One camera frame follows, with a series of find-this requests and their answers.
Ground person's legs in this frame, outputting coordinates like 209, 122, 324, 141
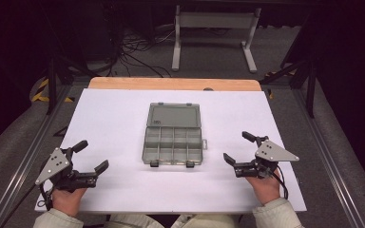
104, 213, 245, 228

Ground black frame post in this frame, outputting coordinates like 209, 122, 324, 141
45, 56, 91, 116
259, 58, 318, 119

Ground white board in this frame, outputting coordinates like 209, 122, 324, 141
33, 87, 308, 214

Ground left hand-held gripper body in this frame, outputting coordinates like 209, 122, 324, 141
34, 146, 98, 193

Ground clear plastic compartment box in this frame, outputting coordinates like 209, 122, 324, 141
141, 101, 209, 169

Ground grey metal stand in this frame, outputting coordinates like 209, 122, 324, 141
171, 4, 262, 74

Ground black floor cables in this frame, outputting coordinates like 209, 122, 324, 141
106, 27, 176, 79

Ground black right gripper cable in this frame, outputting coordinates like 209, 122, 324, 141
271, 169, 290, 200

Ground aluminium rail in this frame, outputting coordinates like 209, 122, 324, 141
292, 88, 365, 228
0, 85, 74, 228

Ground person's right hand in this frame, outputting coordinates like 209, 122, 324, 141
244, 168, 281, 207

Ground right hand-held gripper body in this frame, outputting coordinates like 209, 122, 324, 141
234, 135, 300, 181

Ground yellow black hazard tape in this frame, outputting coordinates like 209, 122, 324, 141
30, 77, 76, 104

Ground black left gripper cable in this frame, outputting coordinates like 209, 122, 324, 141
37, 182, 54, 212

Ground person's left hand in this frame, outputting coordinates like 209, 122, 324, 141
51, 187, 88, 219

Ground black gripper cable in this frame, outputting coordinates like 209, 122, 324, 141
37, 182, 54, 212
271, 169, 290, 200

